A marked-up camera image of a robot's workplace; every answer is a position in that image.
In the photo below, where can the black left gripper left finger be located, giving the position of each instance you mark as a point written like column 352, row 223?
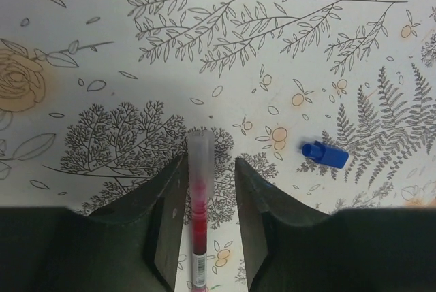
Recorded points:
column 131, row 244

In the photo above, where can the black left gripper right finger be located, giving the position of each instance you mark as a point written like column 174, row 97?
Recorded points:
column 289, row 246

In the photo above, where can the pink red pen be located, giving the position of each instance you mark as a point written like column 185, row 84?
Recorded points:
column 198, row 234

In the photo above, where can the clear pen cap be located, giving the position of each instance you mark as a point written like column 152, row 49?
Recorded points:
column 201, row 165

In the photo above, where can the small blue pen cap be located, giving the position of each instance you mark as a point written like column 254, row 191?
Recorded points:
column 324, row 154

